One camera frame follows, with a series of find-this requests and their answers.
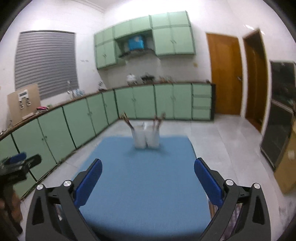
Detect plain wooden chopstick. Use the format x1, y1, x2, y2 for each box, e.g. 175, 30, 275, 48
123, 114, 134, 130

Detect green lower kitchen cabinets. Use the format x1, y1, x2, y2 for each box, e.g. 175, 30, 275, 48
1, 82, 216, 197

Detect purple patterned stool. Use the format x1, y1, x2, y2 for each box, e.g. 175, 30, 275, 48
208, 200, 242, 240

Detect pink cloth on counter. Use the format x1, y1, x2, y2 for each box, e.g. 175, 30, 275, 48
36, 106, 49, 112

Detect cardboard panel water purifier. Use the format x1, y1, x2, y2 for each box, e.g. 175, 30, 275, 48
7, 84, 41, 125

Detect blue table cloth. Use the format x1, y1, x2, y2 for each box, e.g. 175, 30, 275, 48
80, 136, 211, 240

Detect cardboard box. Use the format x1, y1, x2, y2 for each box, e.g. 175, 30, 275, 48
274, 132, 296, 194

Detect white double utensil holder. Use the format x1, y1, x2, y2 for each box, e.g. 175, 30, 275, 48
132, 123, 160, 149

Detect chrome sink faucet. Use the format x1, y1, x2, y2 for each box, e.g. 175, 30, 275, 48
67, 80, 72, 95

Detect black glass disinfection cabinet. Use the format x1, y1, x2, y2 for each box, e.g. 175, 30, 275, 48
260, 61, 295, 169

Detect small kettle on counter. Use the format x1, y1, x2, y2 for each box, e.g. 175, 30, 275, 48
98, 81, 105, 91

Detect grey window blind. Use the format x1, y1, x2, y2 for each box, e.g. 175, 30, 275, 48
15, 31, 79, 99

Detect white cooking pot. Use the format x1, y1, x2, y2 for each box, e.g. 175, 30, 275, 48
126, 74, 137, 85

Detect black wok with lid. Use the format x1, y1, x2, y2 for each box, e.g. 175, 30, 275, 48
140, 73, 155, 84

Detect wooden closed door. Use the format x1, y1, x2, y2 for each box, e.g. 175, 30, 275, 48
206, 33, 242, 115

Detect black range hood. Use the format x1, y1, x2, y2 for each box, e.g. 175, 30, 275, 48
119, 48, 155, 59

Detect blue box on hood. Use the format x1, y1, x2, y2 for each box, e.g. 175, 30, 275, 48
128, 35, 144, 51

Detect open wooden door frame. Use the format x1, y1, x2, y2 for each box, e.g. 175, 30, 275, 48
243, 29, 268, 132

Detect green upper wall cabinets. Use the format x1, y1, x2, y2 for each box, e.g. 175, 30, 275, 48
94, 11, 196, 70

